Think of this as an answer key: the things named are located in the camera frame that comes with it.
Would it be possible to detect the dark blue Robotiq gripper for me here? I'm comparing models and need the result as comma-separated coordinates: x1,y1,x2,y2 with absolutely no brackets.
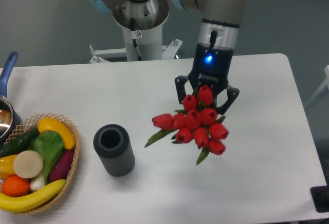
174,43,240,115

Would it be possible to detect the red tulip bouquet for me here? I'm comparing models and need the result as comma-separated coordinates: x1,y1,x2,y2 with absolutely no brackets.
144,85,229,165

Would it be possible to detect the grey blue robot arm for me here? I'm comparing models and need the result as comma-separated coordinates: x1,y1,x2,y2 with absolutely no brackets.
89,0,247,114

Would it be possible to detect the dark grey ribbed vase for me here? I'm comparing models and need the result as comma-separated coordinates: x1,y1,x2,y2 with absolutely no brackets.
93,124,135,177

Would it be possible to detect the white furniture piece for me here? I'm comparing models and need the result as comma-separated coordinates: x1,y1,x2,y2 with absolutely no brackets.
306,65,328,109

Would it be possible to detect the black device at edge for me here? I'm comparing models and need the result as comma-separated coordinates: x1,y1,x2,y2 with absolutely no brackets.
310,185,328,213

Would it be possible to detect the green bok choy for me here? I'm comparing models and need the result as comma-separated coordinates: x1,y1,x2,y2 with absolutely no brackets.
29,130,64,192

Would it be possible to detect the purple sweet potato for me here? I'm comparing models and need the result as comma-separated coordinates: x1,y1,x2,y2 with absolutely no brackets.
49,150,74,182

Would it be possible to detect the woven wicker basket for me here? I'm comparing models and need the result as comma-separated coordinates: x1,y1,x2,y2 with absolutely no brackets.
4,113,81,214

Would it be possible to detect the green cucumber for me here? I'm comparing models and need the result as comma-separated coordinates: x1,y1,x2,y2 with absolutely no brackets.
1,127,40,158

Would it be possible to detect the beige round slice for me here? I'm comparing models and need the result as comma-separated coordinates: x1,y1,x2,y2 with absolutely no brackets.
13,150,43,179

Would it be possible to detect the yellow pepper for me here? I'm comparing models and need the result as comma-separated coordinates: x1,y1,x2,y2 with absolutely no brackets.
0,154,17,179

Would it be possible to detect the orange fruit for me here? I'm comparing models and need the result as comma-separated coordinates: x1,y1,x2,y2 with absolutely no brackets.
1,175,30,197

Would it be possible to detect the yellow banana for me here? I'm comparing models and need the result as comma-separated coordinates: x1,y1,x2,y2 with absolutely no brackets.
1,179,65,213

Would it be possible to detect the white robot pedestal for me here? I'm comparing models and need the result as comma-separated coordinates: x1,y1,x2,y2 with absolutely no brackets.
89,24,183,63

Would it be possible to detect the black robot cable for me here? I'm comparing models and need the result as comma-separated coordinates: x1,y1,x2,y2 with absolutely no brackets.
130,17,142,61

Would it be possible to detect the blue handled saucepan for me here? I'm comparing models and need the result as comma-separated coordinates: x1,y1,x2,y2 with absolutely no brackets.
1,51,21,147

